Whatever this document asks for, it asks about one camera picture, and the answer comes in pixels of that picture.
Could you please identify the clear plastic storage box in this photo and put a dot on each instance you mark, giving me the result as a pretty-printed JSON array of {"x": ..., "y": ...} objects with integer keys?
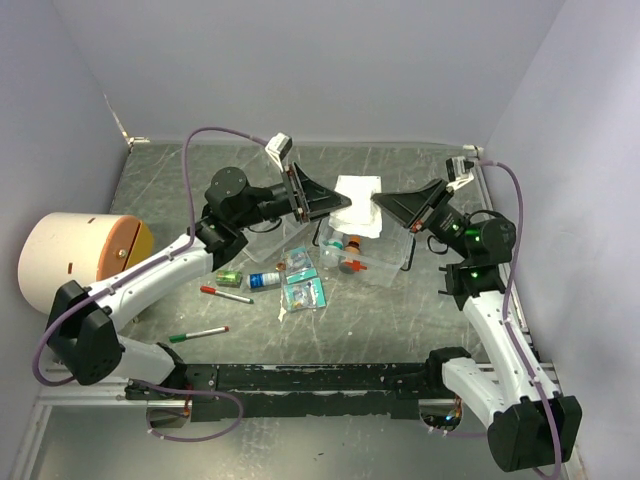
[{"x": 385, "y": 256}]

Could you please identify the white blue medicine bottle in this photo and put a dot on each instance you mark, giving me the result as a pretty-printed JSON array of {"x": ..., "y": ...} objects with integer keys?
[{"x": 258, "y": 281}]

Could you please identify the green cap marker pen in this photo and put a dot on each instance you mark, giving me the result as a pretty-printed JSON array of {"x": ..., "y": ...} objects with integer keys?
[{"x": 179, "y": 338}]

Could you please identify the black box handle clip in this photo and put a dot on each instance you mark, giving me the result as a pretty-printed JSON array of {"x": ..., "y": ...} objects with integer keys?
[{"x": 444, "y": 285}]

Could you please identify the white green dropper bottle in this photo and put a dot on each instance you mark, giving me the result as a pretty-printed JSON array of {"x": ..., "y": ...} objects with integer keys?
[{"x": 335, "y": 244}]

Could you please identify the white cylinder drum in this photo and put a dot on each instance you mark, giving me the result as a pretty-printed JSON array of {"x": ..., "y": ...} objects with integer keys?
[{"x": 83, "y": 247}]

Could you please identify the black mounting base rail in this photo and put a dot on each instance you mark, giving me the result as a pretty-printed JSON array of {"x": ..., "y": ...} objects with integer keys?
[{"x": 398, "y": 390}]

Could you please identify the red cross grey disc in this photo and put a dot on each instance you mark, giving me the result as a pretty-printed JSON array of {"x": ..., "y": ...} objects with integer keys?
[{"x": 351, "y": 266}]

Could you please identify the clear divided organizer tray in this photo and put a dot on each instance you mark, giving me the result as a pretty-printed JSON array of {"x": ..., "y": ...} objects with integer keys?
[{"x": 265, "y": 243}]

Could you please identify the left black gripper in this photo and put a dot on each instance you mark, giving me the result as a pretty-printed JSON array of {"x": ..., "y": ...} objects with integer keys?
[{"x": 314, "y": 199}]

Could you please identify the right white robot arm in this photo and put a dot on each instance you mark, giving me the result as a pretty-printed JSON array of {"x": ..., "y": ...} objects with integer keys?
[{"x": 530, "y": 423}]

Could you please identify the white blue gauze packet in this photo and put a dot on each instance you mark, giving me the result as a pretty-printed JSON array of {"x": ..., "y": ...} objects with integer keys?
[{"x": 363, "y": 217}]

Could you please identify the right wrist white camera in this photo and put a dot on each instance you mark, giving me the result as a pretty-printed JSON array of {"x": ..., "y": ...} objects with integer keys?
[{"x": 460, "y": 172}]

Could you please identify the teal blister pack lower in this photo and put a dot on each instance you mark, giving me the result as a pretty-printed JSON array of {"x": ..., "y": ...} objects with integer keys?
[{"x": 304, "y": 295}]

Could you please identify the orange cap small bottle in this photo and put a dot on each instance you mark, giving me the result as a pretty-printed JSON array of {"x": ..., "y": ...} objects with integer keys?
[{"x": 353, "y": 245}]

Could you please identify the red cap marker pen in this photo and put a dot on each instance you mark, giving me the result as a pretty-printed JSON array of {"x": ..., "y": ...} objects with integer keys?
[{"x": 225, "y": 295}]

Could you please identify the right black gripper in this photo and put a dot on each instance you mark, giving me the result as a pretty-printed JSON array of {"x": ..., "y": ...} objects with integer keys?
[{"x": 415, "y": 208}]

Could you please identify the green battery pack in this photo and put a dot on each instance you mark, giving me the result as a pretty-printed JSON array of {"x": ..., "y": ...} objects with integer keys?
[{"x": 228, "y": 278}]

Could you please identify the teal blister pack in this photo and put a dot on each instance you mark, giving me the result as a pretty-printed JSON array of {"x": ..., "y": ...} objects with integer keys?
[
  {"x": 298, "y": 266},
  {"x": 304, "y": 295}
]

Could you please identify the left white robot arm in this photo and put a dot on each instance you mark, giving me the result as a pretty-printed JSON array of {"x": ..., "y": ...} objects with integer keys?
[{"x": 84, "y": 322}]

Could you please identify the teal blister pack upper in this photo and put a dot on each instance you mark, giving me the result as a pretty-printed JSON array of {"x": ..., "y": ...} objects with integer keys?
[{"x": 298, "y": 266}]

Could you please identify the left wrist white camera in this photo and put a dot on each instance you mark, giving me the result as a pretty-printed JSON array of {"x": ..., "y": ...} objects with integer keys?
[{"x": 279, "y": 146}]

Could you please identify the wrist white camera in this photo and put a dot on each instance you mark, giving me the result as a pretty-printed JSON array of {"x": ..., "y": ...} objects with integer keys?
[
  {"x": 460, "y": 172},
  {"x": 279, "y": 146}
]

